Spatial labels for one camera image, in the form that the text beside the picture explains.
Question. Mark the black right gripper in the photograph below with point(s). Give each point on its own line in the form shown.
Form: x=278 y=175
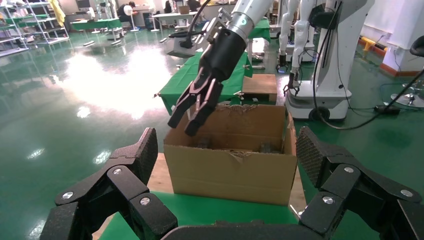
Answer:
x=222 y=56

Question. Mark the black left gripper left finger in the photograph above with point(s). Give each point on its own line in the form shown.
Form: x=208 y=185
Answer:
x=116 y=185

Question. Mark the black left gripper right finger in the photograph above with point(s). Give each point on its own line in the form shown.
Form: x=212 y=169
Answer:
x=348 y=185

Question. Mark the large open cardboard carton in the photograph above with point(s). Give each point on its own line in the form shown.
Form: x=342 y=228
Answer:
x=232 y=175

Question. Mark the small distant cardboard box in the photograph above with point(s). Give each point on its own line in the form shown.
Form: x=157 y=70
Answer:
x=184 y=9

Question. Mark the silver binder clip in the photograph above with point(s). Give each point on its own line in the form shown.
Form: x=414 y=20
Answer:
x=239 y=95
x=156 y=95

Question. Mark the brown wooden board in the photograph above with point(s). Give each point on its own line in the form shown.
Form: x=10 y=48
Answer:
x=260 y=84

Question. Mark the black power adapter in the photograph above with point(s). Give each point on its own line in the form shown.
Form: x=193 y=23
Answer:
x=387 y=110

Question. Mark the white work table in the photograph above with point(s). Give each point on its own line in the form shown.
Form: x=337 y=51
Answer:
x=172 y=15

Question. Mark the black office chair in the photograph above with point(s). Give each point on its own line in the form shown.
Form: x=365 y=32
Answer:
x=410 y=99

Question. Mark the white standing fan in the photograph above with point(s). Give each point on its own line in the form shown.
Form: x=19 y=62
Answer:
x=128 y=10

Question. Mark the person in dark clothes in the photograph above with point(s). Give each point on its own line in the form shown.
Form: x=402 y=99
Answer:
x=123 y=11

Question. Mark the white wheeled robot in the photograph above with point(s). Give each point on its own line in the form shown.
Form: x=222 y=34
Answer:
x=331 y=66

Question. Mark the table with green cover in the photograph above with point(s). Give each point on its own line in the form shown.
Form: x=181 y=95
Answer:
x=96 y=24

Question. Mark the yellow floor barrier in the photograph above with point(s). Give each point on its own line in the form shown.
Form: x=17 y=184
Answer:
x=369 y=43

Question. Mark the metal storage shelf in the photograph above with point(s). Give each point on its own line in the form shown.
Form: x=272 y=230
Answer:
x=53 y=40

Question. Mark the yellow hanging garment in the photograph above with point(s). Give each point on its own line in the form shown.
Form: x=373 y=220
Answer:
x=59 y=11

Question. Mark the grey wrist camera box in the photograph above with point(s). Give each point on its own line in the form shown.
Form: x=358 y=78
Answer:
x=179 y=49

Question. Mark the silver camera mount bracket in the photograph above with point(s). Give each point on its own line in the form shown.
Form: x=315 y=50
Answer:
x=212 y=30

